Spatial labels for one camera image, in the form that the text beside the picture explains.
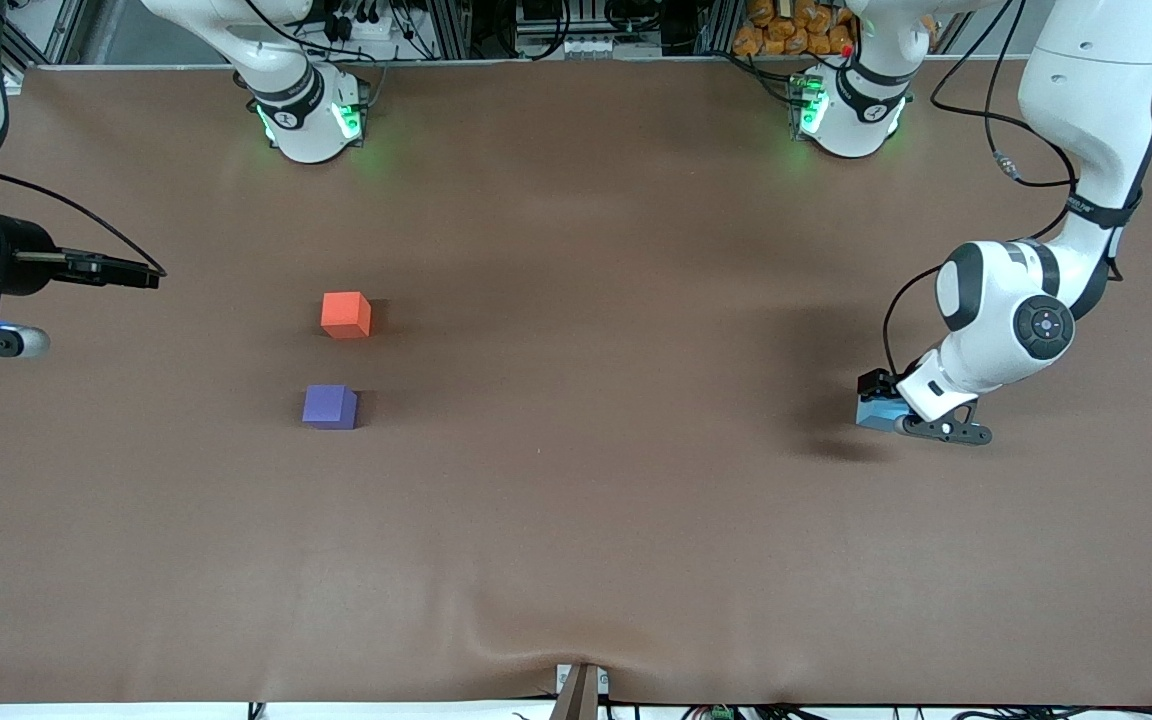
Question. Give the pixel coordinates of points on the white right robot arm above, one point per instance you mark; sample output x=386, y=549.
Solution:
x=301, y=110

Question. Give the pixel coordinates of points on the light blue foam block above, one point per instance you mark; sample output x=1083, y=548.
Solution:
x=876, y=413

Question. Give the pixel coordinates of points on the brown camera mount post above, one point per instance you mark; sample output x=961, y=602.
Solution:
x=578, y=695

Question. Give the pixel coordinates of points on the green plug connector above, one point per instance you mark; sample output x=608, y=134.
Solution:
x=721, y=713

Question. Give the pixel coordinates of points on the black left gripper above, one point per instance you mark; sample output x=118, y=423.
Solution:
x=875, y=385

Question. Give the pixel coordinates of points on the purple foam block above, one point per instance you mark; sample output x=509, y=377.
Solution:
x=329, y=407

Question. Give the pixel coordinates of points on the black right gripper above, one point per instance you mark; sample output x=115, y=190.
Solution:
x=24, y=256

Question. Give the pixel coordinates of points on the brown table cover sheet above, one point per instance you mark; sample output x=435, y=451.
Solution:
x=576, y=520

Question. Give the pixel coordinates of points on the white terminal block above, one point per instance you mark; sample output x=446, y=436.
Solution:
x=594, y=47

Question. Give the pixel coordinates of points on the aluminium frame post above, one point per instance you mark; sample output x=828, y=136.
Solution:
x=451, y=28
x=716, y=26

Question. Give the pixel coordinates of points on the pile of orange packets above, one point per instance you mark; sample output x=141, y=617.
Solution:
x=791, y=28

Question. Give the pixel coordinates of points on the silver table edge rail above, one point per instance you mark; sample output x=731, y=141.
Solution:
x=556, y=61

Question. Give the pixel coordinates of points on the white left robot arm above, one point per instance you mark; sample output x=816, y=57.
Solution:
x=1086, y=100

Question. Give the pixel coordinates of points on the orange foam block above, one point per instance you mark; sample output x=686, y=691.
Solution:
x=346, y=314

